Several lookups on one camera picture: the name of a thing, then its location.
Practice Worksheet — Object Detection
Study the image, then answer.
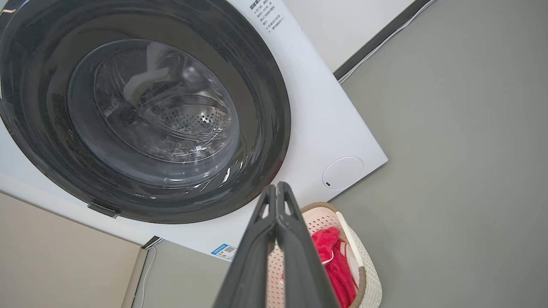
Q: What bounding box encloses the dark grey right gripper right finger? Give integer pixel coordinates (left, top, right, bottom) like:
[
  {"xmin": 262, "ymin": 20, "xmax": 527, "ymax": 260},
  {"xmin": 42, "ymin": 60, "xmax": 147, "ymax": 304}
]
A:
[{"xmin": 276, "ymin": 182, "xmax": 341, "ymax": 308}]

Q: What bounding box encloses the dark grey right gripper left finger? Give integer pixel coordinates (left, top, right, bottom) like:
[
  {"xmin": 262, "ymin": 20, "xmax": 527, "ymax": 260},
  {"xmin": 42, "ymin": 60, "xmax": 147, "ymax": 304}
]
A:
[{"xmin": 213, "ymin": 184, "xmax": 279, "ymax": 308}]

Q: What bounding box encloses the cream perforated laundry basket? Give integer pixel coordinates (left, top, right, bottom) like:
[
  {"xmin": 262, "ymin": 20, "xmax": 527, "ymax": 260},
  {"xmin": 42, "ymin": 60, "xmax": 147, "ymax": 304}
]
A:
[{"xmin": 267, "ymin": 202, "xmax": 383, "ymax": 308}]

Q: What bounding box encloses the blue energy label sticker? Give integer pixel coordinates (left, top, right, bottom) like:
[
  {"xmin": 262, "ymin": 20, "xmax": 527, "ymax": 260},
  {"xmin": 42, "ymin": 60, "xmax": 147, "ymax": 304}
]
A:
[{"xmin": 211, "ymin": 243, "xmax": 238, "ymax": 261}]

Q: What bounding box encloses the red garment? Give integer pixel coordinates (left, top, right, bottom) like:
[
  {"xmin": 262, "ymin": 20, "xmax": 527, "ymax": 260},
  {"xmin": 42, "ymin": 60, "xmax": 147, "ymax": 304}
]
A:
[{"xmin": 311, "ymin": 227, "xmax": 357, "ymax": 308}]

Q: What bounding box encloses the white garment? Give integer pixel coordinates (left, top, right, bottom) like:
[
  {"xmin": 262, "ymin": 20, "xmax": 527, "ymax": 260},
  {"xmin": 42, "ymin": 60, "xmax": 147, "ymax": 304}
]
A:
[{"xmin": 340, "ymin": 241, "xmax": 361, "ymax": 288}]

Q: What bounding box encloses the round white filter cover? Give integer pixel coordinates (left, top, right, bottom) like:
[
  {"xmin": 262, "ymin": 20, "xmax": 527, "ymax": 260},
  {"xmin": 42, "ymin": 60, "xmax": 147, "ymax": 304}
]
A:
[{"xmin": 322, "ymin": 156, "xmax": 365, "ymax": 190}]

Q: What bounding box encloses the white front-load washing machine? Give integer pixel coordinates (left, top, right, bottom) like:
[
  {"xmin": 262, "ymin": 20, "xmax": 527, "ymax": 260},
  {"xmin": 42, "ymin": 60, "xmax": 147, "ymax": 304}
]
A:
[{"xmin": 0, "ymin": 0, "xmax": 389, "ymax": 261}]

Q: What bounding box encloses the steel washer drum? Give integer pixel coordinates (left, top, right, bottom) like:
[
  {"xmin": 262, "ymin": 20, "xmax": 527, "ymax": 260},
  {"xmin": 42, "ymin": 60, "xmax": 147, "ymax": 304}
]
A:
[{"xmin": 93, "ymin": 42, "xmax": 238, "ymax": 164}]

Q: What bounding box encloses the black text instruction sticker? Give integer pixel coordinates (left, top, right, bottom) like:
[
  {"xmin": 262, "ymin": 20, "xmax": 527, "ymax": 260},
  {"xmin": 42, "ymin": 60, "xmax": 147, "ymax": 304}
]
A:
[{"xmin": 249, "ymin": 0, "xmax": 286, "ymax": 36}]

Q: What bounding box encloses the round black washer door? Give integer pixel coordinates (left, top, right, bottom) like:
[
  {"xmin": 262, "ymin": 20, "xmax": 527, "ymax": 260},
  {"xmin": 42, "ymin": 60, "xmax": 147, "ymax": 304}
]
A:
[{"xmin": 0, "ymin": 0, "xmax": 292, "ymax": 224}]

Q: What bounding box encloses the white floor cable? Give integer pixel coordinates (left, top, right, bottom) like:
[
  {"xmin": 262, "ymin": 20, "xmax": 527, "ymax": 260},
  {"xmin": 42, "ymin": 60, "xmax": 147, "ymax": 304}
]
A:
[
  {"xmin": 337, "ymin": 0, "xmax": 438, "ymax": 85},
  {"xmin": 136, "ymin": 246, "xmax": 157, "ymax": 308}
]

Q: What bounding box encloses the black door latch handle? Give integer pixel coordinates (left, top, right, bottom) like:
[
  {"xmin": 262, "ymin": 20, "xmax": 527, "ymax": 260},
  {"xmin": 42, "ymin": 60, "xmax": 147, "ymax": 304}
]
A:
[{"xmin": 88, "ymin": 201, "xmax": 121, "ymax": 219}]

